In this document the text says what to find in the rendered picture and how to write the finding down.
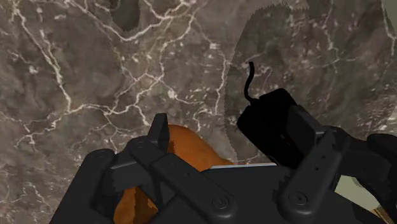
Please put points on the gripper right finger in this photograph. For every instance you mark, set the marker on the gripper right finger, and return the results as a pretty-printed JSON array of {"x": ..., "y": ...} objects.
[{"x": 313, "y": 173}]

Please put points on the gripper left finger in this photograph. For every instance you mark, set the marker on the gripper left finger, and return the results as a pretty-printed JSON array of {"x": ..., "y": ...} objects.
[{"x": 186, "y": 180}]

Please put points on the orange rounded object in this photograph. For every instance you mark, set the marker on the orange rounded object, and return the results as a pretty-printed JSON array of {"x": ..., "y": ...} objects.
[{"x": 195, "y": 149}]

